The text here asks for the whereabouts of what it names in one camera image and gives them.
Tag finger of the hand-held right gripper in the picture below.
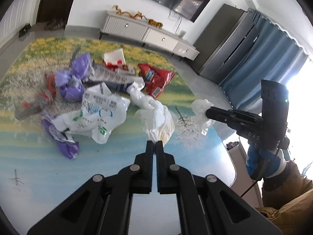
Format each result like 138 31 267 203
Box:
208 106 263 123
206 113 260 135

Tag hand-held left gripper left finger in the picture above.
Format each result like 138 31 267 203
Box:
27 141 155 235

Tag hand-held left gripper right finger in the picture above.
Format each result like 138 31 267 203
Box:
156 140 282 235

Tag white tissue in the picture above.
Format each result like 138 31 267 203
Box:
191 99 216 136

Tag white plastic wrap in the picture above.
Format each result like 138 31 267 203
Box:
127 77 176 145

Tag white printed plastic bag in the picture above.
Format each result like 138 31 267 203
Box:
52 83 131 145

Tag red white paper bag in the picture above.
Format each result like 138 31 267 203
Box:
101 48 135 75

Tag person's right forearm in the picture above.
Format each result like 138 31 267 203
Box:
262 162 313 210

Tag person's right hand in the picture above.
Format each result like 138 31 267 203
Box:
246 145 286 180

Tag blue curtain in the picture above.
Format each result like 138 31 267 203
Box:
219 9 309 108

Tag grey tall cabinet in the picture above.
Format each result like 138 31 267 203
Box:
189 4 260 85

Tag red snack packet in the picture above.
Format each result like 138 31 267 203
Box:
137 63 176 99

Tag purple crumpled wrapper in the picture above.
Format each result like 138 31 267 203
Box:
41 118 80 160

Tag white blue printed packet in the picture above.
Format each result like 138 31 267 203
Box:
89 63 145 94

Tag purple plastic bag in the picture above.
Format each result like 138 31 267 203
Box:
54 53 95 102

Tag golden tiger ornament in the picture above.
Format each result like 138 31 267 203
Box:
148 19 164 29

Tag flower printed table mat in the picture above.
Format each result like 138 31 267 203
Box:
0 37 237 235

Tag red plastic wrapper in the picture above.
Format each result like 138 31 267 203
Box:
45 73 58 98

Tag white television cabinet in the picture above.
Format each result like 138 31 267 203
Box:
100 10 200 63

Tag crushed clear plastic bottle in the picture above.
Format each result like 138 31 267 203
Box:
15 92 55 121

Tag golden dragon ornament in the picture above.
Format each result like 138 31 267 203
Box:
112 5 148 21

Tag brown shoes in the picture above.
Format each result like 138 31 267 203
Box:
46 18 66 31

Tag black shoes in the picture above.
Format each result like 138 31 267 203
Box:
18 24 31 38

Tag dark wooden door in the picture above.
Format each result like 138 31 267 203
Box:
36 0 83 26

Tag white panelled cabinet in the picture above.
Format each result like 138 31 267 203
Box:
0 0 43 52

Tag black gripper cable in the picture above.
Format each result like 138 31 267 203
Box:
240 148 282 198

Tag black television cable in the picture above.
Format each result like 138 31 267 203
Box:
169 8 184 34

